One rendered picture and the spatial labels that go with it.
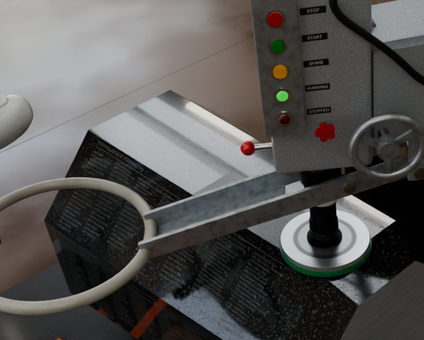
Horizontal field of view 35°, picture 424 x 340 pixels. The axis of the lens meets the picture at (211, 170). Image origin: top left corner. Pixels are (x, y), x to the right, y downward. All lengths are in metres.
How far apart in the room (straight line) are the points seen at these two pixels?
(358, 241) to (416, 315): 0.33
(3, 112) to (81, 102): 2.67
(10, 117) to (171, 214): 0.46
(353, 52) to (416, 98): 0.17
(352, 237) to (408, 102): 0.43
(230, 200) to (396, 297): 0.47
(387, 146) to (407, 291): 0.56
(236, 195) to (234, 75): 2.73
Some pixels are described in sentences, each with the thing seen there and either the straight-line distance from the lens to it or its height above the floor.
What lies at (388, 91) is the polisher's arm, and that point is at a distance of 1.34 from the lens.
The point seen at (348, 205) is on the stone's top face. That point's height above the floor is 0.85.
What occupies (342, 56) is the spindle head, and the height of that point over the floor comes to 1.40.
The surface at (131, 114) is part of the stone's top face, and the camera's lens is 2.34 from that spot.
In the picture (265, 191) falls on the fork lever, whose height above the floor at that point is 0.99.
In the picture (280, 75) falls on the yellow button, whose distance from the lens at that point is 1.25.
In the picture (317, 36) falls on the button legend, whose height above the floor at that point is 1.44.
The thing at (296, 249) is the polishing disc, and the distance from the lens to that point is 1.63.
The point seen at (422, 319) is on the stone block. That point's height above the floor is 0.54.
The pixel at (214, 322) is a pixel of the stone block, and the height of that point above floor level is 0.67.
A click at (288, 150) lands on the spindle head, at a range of 1.37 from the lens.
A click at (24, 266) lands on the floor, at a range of 3.20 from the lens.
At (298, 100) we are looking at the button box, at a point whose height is 1.33.
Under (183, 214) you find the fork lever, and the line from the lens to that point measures 1.67.
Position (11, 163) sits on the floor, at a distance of 3.96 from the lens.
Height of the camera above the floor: 1.97
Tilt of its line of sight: 35 degrees down
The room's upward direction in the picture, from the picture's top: 10 degrees counter-clockwise
